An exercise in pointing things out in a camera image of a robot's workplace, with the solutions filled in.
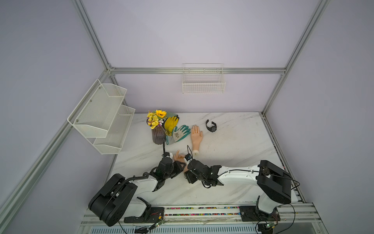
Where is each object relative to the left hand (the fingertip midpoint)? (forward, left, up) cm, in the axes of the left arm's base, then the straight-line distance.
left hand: (184, 166), depth 89 cm
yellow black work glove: (+35, +12, 0) cm, 37 cm away
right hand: (-4, -4, 0) cm, 5 cm away
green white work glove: (+24, +6, 0) cm, 24 cm away
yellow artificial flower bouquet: (+19, +16, +23) cm, 34 cm away
